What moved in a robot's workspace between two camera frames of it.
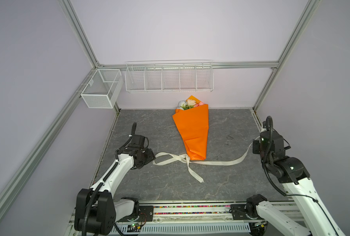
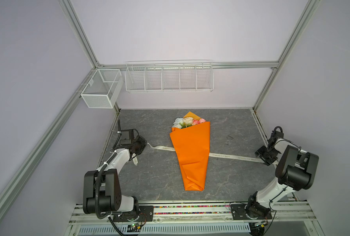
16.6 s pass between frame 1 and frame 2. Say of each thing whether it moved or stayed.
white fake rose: moved
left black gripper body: moved
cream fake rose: moved
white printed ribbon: moved
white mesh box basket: stayed
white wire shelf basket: stayed
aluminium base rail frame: stayed
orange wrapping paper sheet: moved
